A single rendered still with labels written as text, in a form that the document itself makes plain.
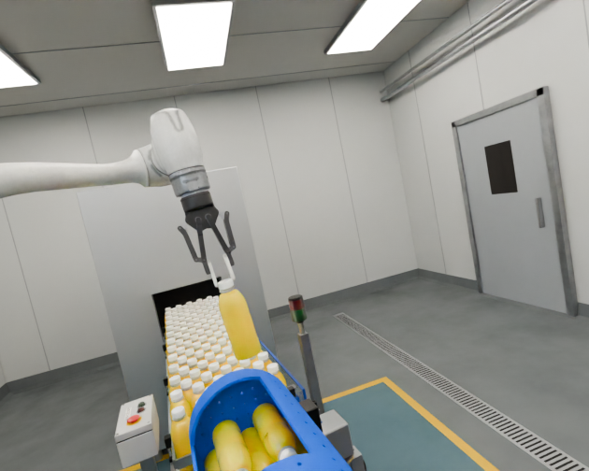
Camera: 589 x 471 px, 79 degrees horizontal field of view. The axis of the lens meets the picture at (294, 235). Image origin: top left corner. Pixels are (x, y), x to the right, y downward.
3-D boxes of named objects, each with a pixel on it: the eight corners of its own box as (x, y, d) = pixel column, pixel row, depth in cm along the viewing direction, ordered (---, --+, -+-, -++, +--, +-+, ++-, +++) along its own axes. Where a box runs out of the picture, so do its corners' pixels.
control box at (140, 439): (122, 469, 102) (113, 435, 101) (128, 432, 121) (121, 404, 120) (159, 454, 106) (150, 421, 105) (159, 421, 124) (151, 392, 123)
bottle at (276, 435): (281, 406, 97) (308, 446, 79) (269, 432, 95) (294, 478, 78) (259, 397, 94) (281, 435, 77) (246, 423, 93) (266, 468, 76)
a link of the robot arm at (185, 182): (206, 163, 86) (213, 187, 86) (203, 170, 95) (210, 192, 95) (167, 173, 83) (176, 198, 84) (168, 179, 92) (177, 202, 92)
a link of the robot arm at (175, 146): (213, 162, 87) (197, 175, 98) (192, 99, 86) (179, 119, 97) (170, 170, 82) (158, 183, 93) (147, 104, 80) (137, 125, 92)
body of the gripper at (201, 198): (177, 197, 85) (190, 234, 85) (211, 187, 87) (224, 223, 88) (177, 200, 92) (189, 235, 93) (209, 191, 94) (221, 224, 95)
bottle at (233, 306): (263, 354, 90) (239, 285, 88) (236, 363, 89) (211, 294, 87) (261, 344, 97) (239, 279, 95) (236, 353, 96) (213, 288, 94)
